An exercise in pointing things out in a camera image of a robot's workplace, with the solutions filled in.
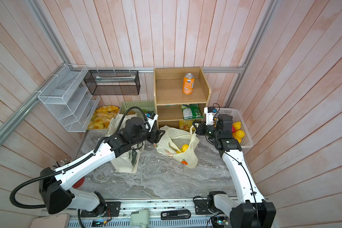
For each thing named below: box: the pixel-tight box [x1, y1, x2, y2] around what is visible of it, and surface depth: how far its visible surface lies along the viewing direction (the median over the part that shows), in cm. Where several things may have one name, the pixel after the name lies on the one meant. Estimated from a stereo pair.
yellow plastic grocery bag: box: [154, 125, 200, 169], surface depth 79 cm
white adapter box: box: [130, 209, 150, 228], surface depth 69 cm
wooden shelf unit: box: [153, 66, 212, 130], surface depth 92 cm
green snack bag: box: [180, 103, 205, 120], surface depth 93 cm
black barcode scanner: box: [160, 209, 192, 220], surface depth 70 cm
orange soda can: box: [182, 72, 196, 95], surface depth 80 cm
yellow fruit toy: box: [180, 143, 190, 153], surface depth 88 cm
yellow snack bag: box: [179, 119, 196, 134], surface depth 106 cm
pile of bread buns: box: [87, 104, 120, 130], surface depth 109 cm
